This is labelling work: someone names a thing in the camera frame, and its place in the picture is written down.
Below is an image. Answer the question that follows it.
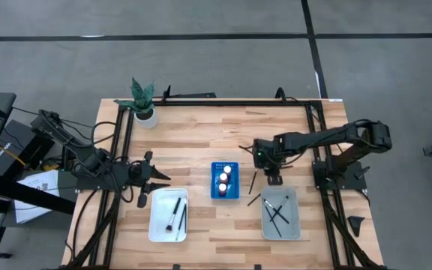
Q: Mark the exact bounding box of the silver-ferrule paint brush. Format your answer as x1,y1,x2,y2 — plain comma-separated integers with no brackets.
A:
263,198,291,224
179,202,188,230
271,195,290,223

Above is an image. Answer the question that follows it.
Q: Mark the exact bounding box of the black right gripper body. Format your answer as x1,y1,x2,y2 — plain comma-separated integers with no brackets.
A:
253,135,289,170

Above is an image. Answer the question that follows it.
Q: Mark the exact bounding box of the black aluminium rig frame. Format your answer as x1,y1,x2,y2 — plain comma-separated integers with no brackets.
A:
61,85,386,270

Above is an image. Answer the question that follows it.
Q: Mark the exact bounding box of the thick black silver-ferrule brush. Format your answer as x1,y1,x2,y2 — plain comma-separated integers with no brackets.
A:
165,196,182,232

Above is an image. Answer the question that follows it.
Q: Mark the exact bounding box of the white plastic tray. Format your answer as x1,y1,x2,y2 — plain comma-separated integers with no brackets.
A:
148,187,189,243

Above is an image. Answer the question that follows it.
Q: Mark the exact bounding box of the pale grey plastic tray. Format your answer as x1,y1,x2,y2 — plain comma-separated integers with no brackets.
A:
259,186,302,242

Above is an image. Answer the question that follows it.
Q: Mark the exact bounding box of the black triangular bracket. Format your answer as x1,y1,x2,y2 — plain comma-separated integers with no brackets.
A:
347,215,366,238

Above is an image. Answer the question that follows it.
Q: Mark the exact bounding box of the white paper sheet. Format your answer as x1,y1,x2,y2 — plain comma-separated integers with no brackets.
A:
13,169,61,225

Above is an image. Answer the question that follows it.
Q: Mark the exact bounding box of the black equipment box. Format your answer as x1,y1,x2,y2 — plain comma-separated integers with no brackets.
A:
0,119,52,181

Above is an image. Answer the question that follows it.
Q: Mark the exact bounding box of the green potted plant white pot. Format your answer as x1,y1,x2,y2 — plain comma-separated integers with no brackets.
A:
113,76,160,130

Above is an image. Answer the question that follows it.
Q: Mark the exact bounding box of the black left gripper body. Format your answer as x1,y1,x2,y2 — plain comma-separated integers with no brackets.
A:
127,149,155,209

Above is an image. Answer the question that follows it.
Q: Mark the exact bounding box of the blue plastic slotted basket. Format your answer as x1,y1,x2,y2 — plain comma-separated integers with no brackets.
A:
210,161,241,200

